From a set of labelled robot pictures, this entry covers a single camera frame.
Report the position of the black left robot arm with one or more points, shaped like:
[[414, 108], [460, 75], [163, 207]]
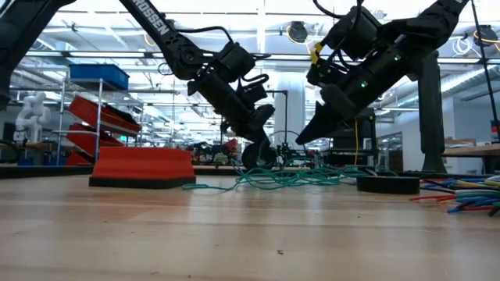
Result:
[[156, 23]]

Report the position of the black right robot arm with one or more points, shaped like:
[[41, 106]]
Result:
[[429, 19]]

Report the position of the red and black box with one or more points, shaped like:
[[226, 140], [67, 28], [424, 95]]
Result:
[[142, 166]]

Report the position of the blue plastic bin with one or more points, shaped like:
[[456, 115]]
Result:
[[99, 76]]

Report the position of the white building column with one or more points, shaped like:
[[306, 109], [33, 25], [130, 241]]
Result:
[[290, 97]]

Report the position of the black background robot arm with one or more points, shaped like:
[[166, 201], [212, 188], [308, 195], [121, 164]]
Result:
[[203, 150], [289, 154]]

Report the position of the black tape roll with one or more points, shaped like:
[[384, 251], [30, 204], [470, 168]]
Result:
[[386, 185]]

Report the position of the black monitor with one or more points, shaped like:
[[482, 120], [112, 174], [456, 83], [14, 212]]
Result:
[[367, 132]]

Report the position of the thin black slanted pole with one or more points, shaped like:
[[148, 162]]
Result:
[[484, 58]]

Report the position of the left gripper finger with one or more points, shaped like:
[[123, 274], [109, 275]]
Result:
[[265, 150]]

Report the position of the wooden table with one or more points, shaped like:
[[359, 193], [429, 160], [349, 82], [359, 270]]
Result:
[[472, 151]]

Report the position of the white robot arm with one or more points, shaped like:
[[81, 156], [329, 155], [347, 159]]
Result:
[[33, 113]]

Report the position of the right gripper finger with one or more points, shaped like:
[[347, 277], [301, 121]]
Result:
[[318, 125]]

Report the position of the black gantry frame with camera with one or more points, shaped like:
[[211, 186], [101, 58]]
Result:
[[279, 92]]

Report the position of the metal rack with red bins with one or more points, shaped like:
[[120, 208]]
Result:
[[101, 117]]

